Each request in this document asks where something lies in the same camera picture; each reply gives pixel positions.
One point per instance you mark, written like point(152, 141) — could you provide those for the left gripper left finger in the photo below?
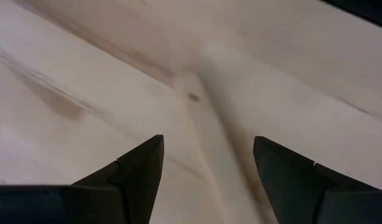
point(132, 186)

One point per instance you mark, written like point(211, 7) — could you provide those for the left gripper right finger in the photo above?
point(290, 186)

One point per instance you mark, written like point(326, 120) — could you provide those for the slotted wooden spatula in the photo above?
point(197, 124)

